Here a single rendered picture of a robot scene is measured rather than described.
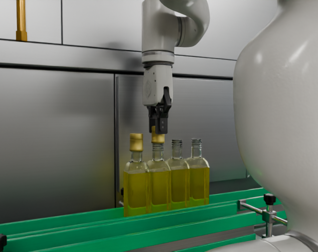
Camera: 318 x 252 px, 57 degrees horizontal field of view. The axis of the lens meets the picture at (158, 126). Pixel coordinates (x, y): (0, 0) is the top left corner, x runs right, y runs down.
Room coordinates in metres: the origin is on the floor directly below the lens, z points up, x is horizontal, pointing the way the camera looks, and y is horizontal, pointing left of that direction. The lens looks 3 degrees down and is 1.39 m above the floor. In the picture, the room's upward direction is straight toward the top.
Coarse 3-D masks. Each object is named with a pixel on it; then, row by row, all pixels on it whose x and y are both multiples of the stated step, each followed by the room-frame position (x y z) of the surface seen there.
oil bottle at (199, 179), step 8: (192, 160) 0.78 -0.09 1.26; (200, 160) 0.78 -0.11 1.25; (192, 168) 0.77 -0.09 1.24; (200, 168) 0.77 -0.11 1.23; (208, 168) 0.78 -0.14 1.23; (192, 176) 0.77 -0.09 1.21; (200, 176) 0.77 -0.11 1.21; (208, 176) 0.79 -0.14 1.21; (192, 184) 0.77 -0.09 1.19; (200, 184) 0.77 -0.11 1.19; (208, 184) 0.79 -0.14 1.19; (192, 192) 0.77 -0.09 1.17; (200, 192) 0.77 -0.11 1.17; (208, 192) 0.79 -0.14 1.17; (192, 200) 0.77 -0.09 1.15; (200, 200) 0.77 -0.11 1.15; (208, 200) 0.79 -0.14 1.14
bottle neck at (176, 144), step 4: (172, 140) 0.78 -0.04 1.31; (176, 140) 0.77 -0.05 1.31; (180, 140) 0.77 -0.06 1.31; (172, 144) 0.78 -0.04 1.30; (176, 144) 0.77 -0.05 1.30; (180, 144) 0.77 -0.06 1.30; (172, 148) 0.78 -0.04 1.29; (176, 148) 0.77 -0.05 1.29; (180, 148) 0.77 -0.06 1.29; (172, 152) 0.78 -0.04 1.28; (176, 152) 0.77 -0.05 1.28; (180, 152) 0.77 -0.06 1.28; (172, 156) 0.78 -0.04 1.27; (176, 156) 0.77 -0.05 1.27; (180, 156) 0.77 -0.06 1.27
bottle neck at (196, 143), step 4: (192, 140) 0.80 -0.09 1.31; (196, 140) 0.79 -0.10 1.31; (200, 140) 0.79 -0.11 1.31; (192, 144) 0.79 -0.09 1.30; (196, 144) 0.79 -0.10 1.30; (200, 144) 0.79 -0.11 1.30; (192, 148) 0.79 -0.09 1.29; (196, 148) 0.79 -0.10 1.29; (200, 148) 0.79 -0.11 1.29; (192, 152) 0.79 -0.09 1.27; (196, 152) 0.79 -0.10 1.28; (200, 152) 0.79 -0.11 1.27; (196, 156) 0.79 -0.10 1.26
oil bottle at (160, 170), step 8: (152, 160) 0.75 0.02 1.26; (160, 160) 0.74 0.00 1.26; (152, 168) 0.72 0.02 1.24; (160, 168) 0.73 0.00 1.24; (168, 168) 0.74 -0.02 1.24; (152, 176) 0.72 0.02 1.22; (160, 176) 0.73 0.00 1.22; (168, 176) 0.74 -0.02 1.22; (152, 184) 0.72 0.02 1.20; (160, 184) 0.73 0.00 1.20; (168, 184) 0.74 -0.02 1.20; (152, 192) 0.72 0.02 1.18; (160, 192) 0.73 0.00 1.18; (168, 192) 0.74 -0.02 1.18; (152, 200) 0.72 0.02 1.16; (160, 200) 0.73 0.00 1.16; (168, 200) 0.74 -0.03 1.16; (152, 208) 0.72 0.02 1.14; (160, 208) 0.73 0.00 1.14; (168, 208) 0.74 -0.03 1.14
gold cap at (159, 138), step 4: (152, 128) 0.75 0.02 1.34; (152, 132) 0.75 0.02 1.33; (152, 136) 0.75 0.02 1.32; (156, 136) 0.74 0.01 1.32; (160, 136) 0.74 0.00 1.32; (164, 136) 0.75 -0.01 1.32; (152, 140) 0.75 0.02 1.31; (156, 140) 0.74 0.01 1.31; (160, 140) 0.74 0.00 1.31; (164, 140) 0.75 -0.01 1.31
